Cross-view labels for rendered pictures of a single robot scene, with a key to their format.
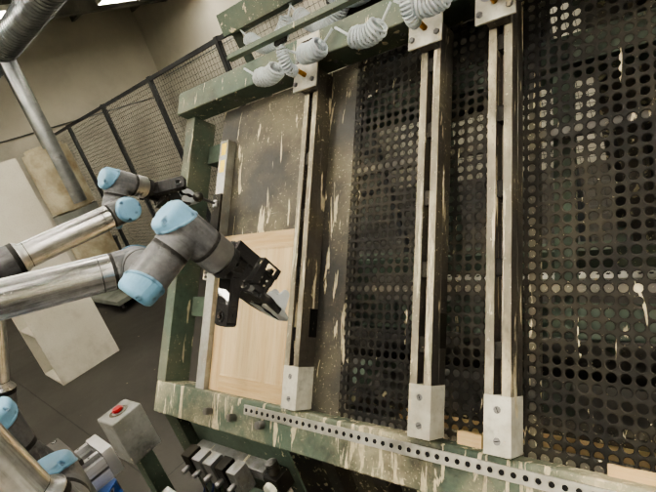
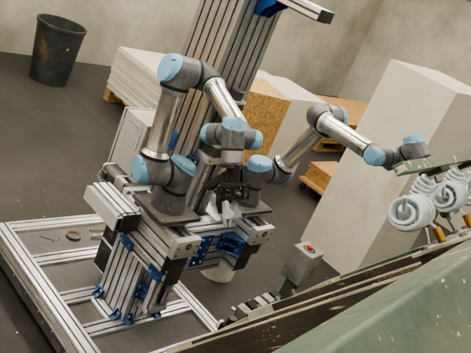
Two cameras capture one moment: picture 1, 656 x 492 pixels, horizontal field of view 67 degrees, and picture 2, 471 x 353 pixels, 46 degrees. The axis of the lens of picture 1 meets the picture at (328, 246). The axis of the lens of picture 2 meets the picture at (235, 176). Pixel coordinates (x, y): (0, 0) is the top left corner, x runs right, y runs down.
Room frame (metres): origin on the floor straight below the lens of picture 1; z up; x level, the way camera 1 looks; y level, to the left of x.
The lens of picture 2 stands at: (0.66, -1.49, 2.16)
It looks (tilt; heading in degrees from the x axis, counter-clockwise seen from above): 22 degrees down; 79
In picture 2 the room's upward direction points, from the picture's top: 23 degrees clockwise
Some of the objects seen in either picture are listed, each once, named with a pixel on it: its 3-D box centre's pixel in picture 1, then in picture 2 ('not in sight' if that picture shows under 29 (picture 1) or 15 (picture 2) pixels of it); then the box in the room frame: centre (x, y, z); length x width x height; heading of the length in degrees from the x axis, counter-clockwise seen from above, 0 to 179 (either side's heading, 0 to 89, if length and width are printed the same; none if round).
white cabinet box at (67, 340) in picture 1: (31, 273); not in sight; (4.74, 2.76, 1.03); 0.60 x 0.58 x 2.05; 41
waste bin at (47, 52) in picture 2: not in sight; (55, 52); (-0.52, 4.65, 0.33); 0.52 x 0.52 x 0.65
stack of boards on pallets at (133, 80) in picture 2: not in sight; (216, 100); (1.35, 5.10, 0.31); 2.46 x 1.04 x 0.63; 41
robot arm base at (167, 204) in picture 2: not in sight; (171, 196); (0.86, 0.67, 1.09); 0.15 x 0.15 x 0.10
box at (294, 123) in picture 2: not in sight; (260, 127); (1.79, 4.15, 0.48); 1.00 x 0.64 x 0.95; 41
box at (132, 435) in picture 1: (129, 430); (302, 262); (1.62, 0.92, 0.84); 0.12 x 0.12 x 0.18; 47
